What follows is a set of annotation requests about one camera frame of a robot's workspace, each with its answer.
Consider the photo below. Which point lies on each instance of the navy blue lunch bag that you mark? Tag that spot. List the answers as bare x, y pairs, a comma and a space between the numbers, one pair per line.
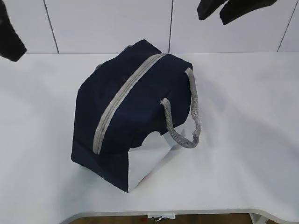
140, 91

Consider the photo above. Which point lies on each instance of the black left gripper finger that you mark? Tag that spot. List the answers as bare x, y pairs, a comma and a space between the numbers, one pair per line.
11, 46

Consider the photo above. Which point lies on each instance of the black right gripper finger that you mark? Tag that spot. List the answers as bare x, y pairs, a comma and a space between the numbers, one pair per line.
234, 9
207, 7

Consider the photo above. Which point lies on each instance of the white paper scrap under table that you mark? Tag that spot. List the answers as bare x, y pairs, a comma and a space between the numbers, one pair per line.
157, 217

